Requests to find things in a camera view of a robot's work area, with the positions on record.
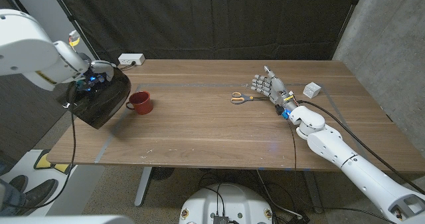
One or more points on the white floor board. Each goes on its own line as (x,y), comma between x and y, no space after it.
(86,184)

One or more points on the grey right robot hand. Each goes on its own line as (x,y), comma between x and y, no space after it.
(275,87)

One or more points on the grey table leg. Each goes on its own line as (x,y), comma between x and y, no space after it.
(143,187)
(313,194)

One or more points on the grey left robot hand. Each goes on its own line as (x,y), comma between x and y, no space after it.
(103,71)

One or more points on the dark wood door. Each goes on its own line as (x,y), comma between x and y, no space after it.
(26,124)

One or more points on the black power adapter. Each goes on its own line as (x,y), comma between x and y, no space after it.
(299,218)

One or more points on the person leg in jeans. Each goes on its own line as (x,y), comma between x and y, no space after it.
(10,200)

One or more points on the black fabric backdrop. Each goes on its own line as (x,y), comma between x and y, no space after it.
(216,18)

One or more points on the dark leather shoe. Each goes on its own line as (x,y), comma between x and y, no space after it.
(18,183)
(41,192)

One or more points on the white power strip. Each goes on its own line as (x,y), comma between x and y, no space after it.
(131,58)

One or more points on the small white cube box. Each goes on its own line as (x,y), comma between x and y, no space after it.
(312,90)

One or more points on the grey ribbed torso module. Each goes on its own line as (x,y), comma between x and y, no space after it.
(220,219)

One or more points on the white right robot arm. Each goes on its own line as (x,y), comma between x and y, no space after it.
(348,164)

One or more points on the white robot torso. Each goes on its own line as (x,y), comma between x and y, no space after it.
(232,200)

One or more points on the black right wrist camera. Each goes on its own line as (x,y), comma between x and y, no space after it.
(280,111)

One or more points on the black glossy kettle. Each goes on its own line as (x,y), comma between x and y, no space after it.
(103,107)

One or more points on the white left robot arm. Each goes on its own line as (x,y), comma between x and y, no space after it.
(26,48)

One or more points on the red enamel cup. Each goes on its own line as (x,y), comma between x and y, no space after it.
(141,102)

